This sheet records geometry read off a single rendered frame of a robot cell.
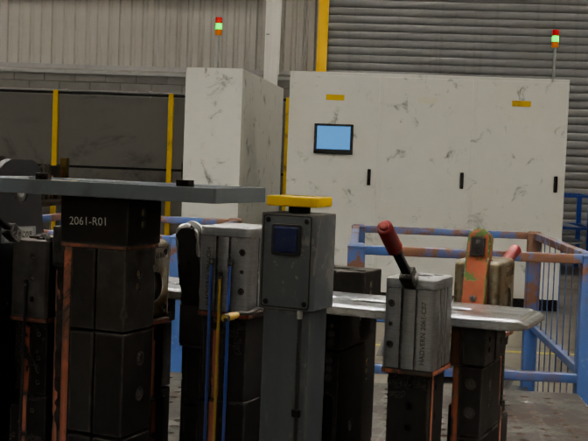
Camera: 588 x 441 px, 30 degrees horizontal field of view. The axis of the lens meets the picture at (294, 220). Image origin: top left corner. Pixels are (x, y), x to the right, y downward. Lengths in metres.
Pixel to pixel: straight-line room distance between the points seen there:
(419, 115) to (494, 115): 0.64
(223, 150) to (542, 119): 2.77
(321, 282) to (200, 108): 8.44
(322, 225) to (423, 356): 0.23
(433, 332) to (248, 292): 0.26
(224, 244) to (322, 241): 0.24
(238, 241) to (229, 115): 8.18
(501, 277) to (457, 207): 7.90
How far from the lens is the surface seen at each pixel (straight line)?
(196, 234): 1.56
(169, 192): 1.29
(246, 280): 1.46
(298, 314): 1.26
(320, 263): 1.27
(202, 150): 9.68
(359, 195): 9.57
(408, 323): 1.39
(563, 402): 2.50
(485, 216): 9.63
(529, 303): 4.72
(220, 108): 9.66
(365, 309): 1.53
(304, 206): 1.26
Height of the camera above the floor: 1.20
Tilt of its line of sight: 3 degrees down
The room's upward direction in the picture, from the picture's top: 2 degrees clockwise
